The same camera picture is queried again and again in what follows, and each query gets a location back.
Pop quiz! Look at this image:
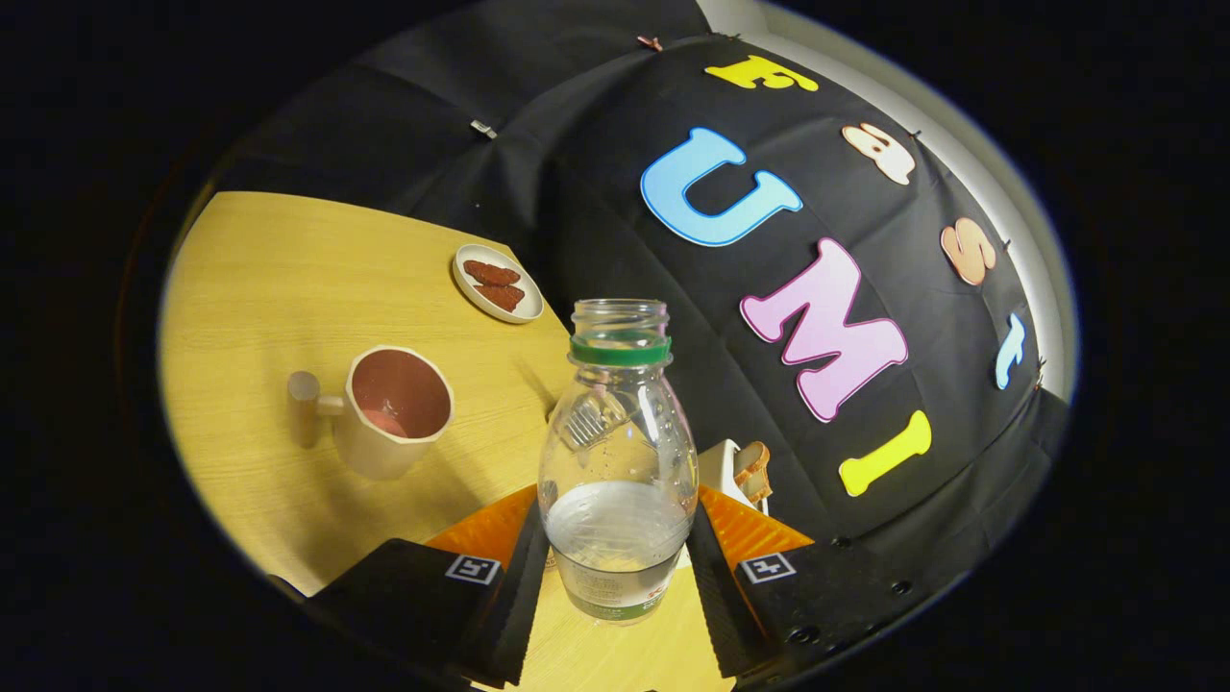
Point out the wooden table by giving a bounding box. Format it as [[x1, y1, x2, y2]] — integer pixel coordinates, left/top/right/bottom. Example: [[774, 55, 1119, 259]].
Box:
[[159, 190, 741, 692]]

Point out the clear plastic juice bottle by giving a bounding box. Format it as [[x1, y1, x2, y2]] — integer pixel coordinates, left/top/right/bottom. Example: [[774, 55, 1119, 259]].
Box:
[[537, 299, 700, 626]]

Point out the cream cup with handle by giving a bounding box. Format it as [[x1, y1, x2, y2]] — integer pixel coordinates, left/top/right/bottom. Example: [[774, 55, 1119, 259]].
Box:
[[287, 345, 455, 482]]

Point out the small clear glass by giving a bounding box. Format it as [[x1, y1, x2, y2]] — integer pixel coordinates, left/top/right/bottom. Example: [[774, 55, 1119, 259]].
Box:
[[560, 392, 630, 453]]

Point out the white toaster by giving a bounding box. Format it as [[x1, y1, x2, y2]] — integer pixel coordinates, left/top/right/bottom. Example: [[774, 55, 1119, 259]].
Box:
[[696, 438, 773, 515]]

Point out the white round plate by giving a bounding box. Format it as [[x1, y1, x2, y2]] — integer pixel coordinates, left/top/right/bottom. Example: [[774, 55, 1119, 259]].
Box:
[[452, 243, 545, 325]]

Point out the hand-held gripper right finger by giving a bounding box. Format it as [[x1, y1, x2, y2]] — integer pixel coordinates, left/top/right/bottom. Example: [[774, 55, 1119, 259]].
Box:
[[684, 483, 938, 685]]

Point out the black backdrop cloth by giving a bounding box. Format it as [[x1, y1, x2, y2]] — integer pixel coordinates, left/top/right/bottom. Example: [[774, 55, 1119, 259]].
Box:
[[216, 0, 1070, 578]]

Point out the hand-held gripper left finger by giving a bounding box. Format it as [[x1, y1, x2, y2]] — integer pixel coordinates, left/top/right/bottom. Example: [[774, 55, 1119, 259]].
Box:
[[306, 483, 554, 688]]

